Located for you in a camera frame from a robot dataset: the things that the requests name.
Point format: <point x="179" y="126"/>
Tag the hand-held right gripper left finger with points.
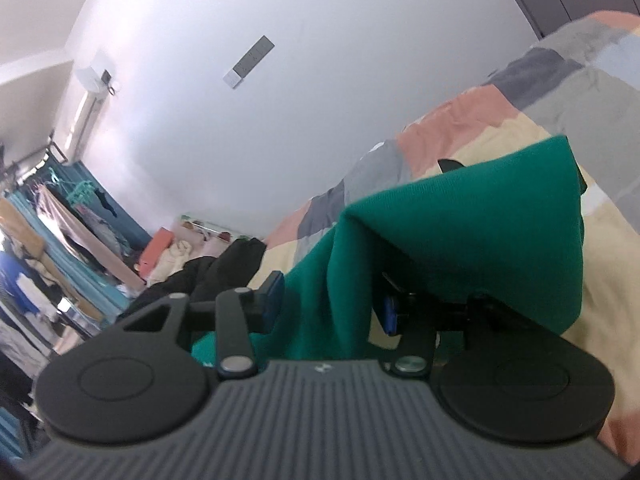
<point x="272" y="297"/>

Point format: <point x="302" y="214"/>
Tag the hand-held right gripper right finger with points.
<point x="390" y="316"/>

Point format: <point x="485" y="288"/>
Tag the green hoodie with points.
<point x="475" y="220"/>

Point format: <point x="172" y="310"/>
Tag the black clothes pile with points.
<point x="220" y="272"/>

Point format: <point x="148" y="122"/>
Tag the teal clothes hanger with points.
<point x="75" y="190"/>

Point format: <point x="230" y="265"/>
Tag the rack of hanging clothes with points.
<point x="40" y="260"/>

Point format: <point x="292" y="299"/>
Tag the cream cloth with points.
<point x="172" y="262"/>

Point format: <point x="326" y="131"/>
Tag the patchwork blanket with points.
<point x="525" y="125"/>

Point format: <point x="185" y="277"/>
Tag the white air conditioner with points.
<point x="87" y="110"/>

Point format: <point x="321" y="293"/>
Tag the wall socket panel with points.
<point x="249" y="62"/>

